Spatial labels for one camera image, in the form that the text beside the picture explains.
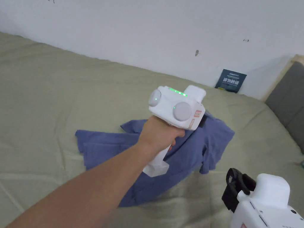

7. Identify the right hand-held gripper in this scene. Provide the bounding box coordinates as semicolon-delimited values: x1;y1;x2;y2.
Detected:
221;167;304;228

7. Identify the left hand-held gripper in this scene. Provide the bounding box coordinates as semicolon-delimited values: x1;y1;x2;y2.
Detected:
142;85;207;178

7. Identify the dark blue shirt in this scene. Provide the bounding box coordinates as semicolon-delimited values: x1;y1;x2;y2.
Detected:
75;111;236;208

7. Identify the person's left forearm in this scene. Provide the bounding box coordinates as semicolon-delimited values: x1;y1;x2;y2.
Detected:
4;140;158;228

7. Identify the person's left hand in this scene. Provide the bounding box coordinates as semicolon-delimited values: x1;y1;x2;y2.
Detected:
137;117;186;157

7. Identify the dark printed card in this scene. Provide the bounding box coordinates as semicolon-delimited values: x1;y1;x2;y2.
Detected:
214;69;248;94

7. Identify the grey padded headboard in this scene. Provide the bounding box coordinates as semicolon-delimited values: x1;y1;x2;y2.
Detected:
261;54;304;155

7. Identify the bed with pale green sheet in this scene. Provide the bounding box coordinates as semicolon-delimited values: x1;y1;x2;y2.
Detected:
0;31;304;228

